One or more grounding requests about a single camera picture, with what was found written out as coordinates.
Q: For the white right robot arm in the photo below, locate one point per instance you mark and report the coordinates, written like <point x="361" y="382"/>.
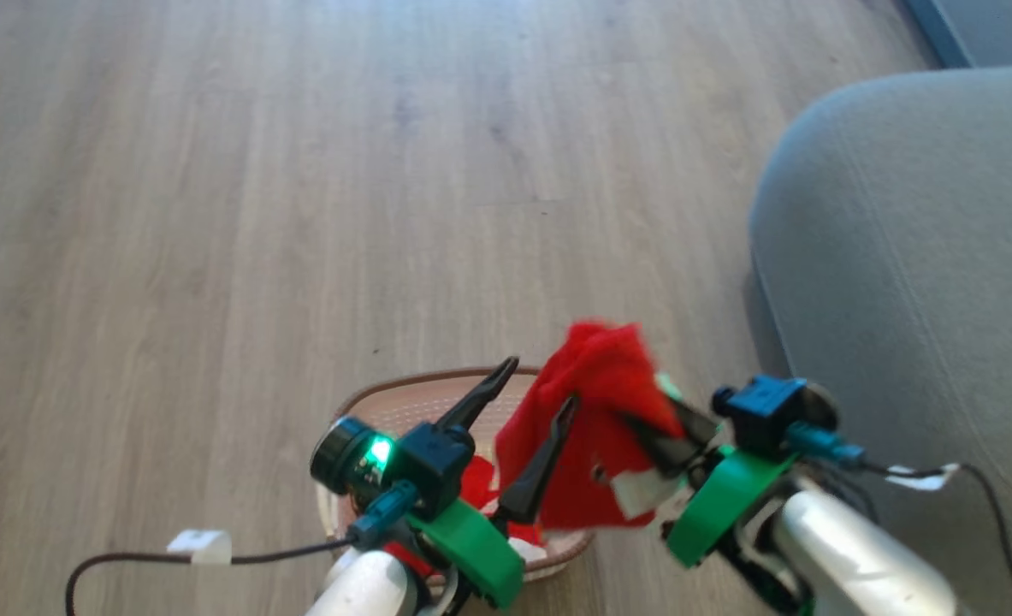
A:
<point x="856" y="556"/>

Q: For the beige basket with brown rim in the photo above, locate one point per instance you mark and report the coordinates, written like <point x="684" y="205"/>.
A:
<point x="403" y="406"/>

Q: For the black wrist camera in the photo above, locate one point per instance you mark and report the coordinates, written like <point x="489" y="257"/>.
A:
<point x="766" y="411"/>
<point x="403" y="458"/>

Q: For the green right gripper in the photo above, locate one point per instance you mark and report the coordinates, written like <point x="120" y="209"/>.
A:
<point x="724" y="500"/>

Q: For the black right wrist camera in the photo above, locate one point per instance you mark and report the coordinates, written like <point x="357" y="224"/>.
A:
<point x="766" y="411"/>

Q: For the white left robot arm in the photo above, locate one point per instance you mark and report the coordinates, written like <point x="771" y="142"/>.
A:
<point x="369" y="590"/>

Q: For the red garment with white trim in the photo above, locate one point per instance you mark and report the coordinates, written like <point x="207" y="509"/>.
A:
<point x="595" y="402"/>

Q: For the grey fabric sofa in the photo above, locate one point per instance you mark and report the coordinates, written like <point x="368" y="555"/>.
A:
<point x="908" y="282"/>

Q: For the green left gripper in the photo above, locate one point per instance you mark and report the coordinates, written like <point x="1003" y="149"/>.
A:
<point x="476" y="552"/>

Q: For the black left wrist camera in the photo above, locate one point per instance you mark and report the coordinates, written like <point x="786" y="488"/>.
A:
<point x="403" y="458"/>

